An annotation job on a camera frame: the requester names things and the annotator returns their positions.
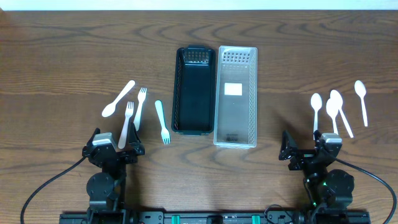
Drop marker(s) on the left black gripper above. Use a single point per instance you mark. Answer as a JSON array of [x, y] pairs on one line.
[[118, 156]]

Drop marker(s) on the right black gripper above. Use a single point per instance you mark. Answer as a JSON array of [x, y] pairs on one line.
[[305, 158]]

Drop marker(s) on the white spoon wide handle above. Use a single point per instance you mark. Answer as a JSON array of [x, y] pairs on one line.
[[110, 108]]

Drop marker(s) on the white plastic fork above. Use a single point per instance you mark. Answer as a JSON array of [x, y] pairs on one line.
[[141, 99], [128, 113]]

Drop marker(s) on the white plastic spoon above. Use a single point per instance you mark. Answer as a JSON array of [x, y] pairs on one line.
[[334, 94], [316, 104], [332, 111], [360, 90]]

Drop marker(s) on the mint green plastic fork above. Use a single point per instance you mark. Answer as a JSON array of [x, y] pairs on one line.
[[164, 131]]

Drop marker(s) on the clear plastic basket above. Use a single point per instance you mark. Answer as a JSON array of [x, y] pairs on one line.
[[236, 98]]

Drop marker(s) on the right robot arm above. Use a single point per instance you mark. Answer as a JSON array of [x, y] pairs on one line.
[[330, 192]]

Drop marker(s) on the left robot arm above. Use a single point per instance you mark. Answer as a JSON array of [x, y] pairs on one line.
[[106, 189]]

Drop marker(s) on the black plastic basket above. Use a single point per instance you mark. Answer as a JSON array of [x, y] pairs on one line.
[[193, 110]]

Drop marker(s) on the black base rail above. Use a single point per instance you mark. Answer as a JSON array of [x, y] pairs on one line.
[[272, 216]]

